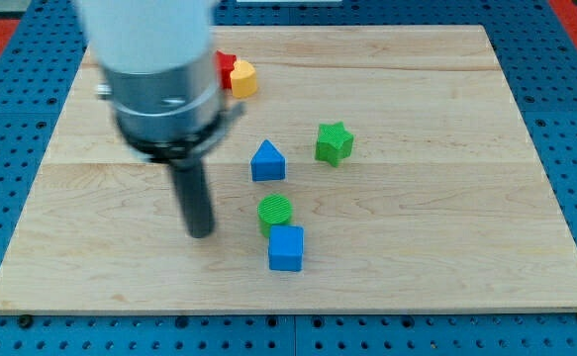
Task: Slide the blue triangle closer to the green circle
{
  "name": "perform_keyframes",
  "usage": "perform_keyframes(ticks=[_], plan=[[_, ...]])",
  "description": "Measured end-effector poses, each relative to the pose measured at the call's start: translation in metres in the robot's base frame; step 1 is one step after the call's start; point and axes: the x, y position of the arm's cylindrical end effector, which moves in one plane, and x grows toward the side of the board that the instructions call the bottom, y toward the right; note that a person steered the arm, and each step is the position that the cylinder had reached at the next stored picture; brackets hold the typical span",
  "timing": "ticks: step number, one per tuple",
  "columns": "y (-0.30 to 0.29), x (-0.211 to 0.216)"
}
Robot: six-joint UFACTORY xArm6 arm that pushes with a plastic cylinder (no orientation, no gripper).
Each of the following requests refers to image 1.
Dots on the red block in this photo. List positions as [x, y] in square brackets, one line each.
[225, 66]

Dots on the green circle block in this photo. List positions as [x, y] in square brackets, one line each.
[274, 209]

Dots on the green star block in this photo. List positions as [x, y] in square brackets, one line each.
[334, 143]

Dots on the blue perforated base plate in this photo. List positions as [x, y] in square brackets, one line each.
[38, 61]

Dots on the wooden board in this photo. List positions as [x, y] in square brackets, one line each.
[442, 207]

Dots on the blue triangle block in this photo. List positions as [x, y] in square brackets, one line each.
[268, 163]

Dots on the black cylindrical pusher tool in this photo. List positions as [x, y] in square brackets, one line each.
[192, 191]

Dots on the yellow heart block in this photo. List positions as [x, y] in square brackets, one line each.
[243, 79]

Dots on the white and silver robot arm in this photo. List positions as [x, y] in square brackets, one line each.
[161, 79]

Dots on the blue cube block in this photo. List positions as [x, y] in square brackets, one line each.
[286, 248]

